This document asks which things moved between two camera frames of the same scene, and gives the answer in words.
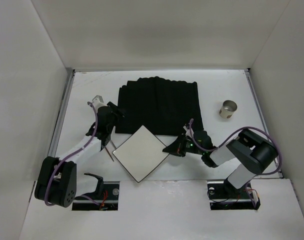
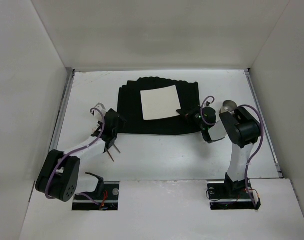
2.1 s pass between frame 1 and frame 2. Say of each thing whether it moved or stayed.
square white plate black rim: moved
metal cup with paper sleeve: stayed
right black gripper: moved
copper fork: stayed
